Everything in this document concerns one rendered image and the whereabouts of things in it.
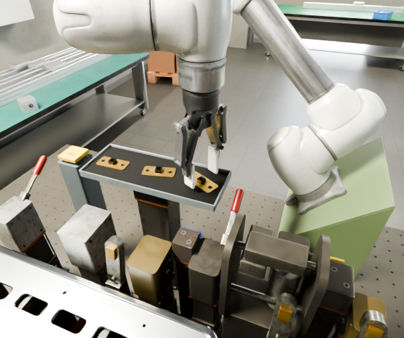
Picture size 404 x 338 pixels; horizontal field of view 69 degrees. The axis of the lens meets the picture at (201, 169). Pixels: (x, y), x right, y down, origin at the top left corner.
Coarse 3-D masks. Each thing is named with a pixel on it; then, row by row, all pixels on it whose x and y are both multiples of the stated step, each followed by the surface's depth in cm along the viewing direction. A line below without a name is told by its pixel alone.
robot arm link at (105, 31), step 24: (72, 0) 44; (96, 0) 44; (120, 0) 44; (144, 0) 44; (72, 24) 45; (96, 24) 45; (120, 24) 45; (144, 24) 45; (96, 48) 48; (120, 48) 48; (144, 48) 49
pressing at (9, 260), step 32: (0, 256) 74; (32, 288) 67; (64, 288) 67; (96, 288) 66; (0, 320) 61; (32, 320) 61; (96, 320) 61; (128, 320) 61; (160, 320) 61; (192, 320) 61
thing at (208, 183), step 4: (196, 172) 75; (196, 176) 73; (200, 176) 72; (196, 180) 72; (200, 180) 71; (204, 180) 71; (208, 180) 72; (196, 184) 71; (200, 184) 71; (204, 184) 71; (208, 184) 71; (212, 184) 71; (216, 184) 71; (200, 188) 70; (204, 188) 70; (208, 188) 70; (212, 188) 70; (208, 192) 69
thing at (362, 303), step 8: (360, 296) 58; (368, 296) 58; (352, 304) 57; (360, 304) 57; (368, 304) 57; (376, 304) 57; (384, 304) 57; (352, 312) 56; (360, 312) 55; (384, 312) 55; (344, 320) 59; (352, 320) 55; (336, 328) 64; (344, 328) 58; (352, 328) 54; (336, 336) 62; (344, 336) 57; (352, 336) 54
